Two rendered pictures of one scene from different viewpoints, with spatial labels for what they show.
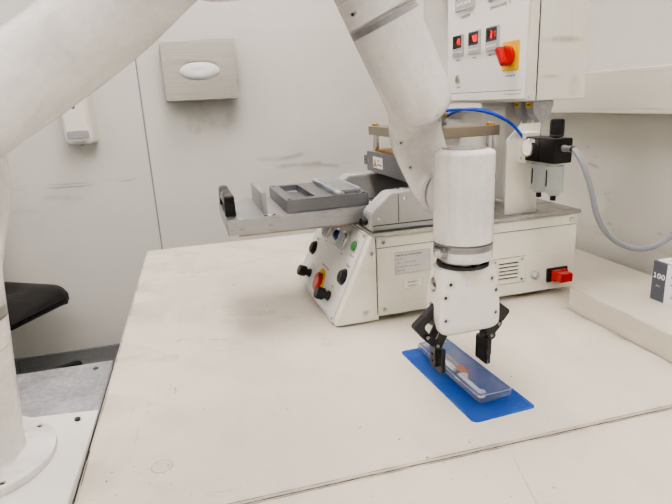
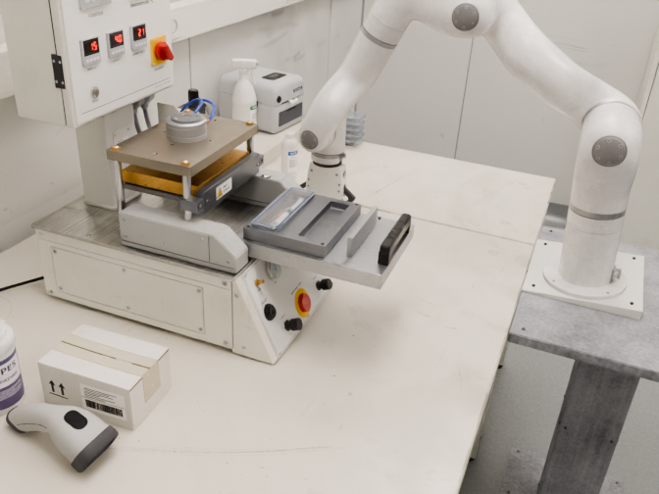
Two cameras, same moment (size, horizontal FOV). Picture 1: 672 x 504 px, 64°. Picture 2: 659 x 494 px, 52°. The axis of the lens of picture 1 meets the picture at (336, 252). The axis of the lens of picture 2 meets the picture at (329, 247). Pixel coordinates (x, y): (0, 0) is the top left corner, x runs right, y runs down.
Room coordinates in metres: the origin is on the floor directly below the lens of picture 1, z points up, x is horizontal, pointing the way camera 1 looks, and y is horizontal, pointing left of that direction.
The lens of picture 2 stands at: (2.06, 0.76, 1.59)
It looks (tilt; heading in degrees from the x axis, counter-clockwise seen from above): 29 degrees down; 215
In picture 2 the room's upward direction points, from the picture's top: 4 degrees clockwise
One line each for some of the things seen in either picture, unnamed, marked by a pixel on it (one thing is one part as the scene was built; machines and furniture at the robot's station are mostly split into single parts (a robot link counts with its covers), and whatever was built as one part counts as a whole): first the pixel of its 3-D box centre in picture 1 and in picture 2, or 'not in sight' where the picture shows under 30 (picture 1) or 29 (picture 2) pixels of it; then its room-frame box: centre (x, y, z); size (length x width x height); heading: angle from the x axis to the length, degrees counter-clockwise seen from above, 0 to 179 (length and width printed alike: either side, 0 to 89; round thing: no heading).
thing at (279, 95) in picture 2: not in sight; (262, 98); (0.32, -0.78, 0.88); 0.25 x 0.20 x 0.17; 98
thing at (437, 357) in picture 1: (431, 351); not in sight; (0.73, -0.13, 0.80); 0.03 x 0.03 x 0.07; 18
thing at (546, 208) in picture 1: (442, 207); (177, 215); (1.19, -0.25, 0.93); 0.46 x 0.35 x 0.01; 105
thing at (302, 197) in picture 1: (315, 194); (304, 221); (1.11, 0.04, 0.98); 0.20 x 0.17 x 0.03; 15
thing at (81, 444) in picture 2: not in sight; (54, 426); (1.65, -0.04, 0.79); 0.20 x 0.08 x 0.08; 104
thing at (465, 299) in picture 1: (461, 290); (326, 177); (0.74, -0.18, 0.89); 0.10 x 0.08 x 0.11; 108
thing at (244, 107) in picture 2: not in sight; (244, 97); (0.45, -0.73, 0.92); 0.09 x 0.08 x 0.25; 125
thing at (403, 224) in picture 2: (226, 199); (395, 237); (1.06, 0.21, 0.99); 0.15 x 0.02 x 0.04; 15
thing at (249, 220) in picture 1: (294, 202); (327, 230); (1.10, 0.08, 0.97); 0.30 x 0.22 x 0.08; 105
